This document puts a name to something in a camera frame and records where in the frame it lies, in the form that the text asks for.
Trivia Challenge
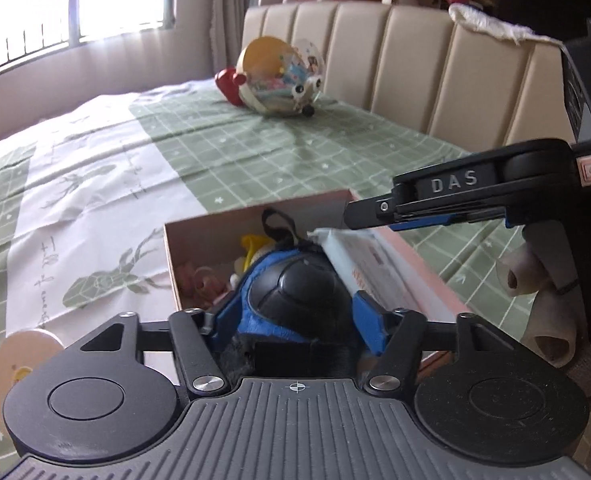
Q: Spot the pink cardboard box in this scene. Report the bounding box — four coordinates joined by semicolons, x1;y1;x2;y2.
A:
163;187;475;376

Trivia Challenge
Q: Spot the gloved right hand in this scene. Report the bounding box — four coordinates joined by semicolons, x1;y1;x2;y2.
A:
496;221;591;408

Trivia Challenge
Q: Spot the beige right curtain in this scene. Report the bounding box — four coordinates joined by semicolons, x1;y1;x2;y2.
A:
210;0;258;73

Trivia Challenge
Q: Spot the white crumpled cloth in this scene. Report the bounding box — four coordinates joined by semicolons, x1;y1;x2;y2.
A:
447;3;562;47

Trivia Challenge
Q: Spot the clear ball toy with eyes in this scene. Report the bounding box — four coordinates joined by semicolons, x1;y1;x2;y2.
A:
233;36;326;117

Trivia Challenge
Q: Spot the blue black plush toy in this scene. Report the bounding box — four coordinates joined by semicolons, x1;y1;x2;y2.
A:
210;208;364;384

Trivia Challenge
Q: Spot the yellow round brush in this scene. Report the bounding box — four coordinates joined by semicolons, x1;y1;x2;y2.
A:
229;234;276;287

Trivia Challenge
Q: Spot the clear plastic snack packet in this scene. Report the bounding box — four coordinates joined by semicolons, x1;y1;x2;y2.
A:
306;226;427;311

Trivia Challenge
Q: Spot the red small plush toy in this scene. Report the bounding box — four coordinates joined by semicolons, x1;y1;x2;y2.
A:
215;67;246;107

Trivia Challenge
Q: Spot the green grid bed sheet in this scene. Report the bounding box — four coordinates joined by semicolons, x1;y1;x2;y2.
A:
0;77;537;480

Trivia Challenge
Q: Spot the cream lidded floral canister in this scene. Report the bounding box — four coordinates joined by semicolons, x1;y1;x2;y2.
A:
0;328;64;440

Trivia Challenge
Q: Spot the orange knitted cloth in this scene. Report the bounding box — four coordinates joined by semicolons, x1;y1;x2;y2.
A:
175;262;230;310

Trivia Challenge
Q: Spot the beige padded headboard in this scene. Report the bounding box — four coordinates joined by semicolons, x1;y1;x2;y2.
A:
242;2;574;152

